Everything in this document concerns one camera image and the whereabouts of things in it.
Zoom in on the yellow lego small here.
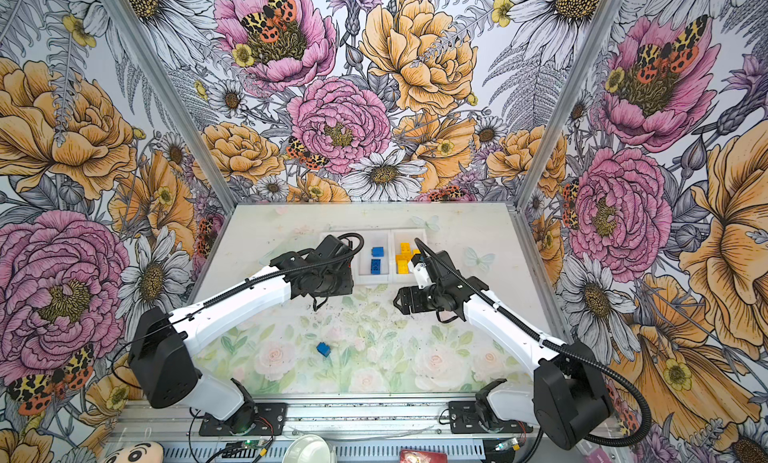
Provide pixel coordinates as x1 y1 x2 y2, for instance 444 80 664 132
396 255 410 275

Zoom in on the white three-compartment tray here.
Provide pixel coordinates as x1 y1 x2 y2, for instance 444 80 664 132
351 228 427 287

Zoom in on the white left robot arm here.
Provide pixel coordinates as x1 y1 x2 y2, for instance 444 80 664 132
128 233 364 435

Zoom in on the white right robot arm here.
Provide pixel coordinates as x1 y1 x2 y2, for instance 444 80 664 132
393 251 652 450

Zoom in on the green circuit board right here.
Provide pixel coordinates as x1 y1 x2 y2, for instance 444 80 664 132
494 438 520 453

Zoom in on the green circuit board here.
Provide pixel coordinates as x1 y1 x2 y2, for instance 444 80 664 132
494 438 520 453
224 439 270 456

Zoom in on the red packet at bottom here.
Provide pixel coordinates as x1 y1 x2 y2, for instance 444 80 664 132
399 449 448 463

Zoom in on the white round cup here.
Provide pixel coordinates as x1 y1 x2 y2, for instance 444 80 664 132
282 435 337 463

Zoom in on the green circuit board left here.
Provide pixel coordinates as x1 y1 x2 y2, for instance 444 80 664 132
224 439 270 456

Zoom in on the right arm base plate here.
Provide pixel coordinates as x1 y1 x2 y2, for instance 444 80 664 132
447 400 533 435

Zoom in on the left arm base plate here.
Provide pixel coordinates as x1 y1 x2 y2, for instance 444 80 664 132
198 403 288 437

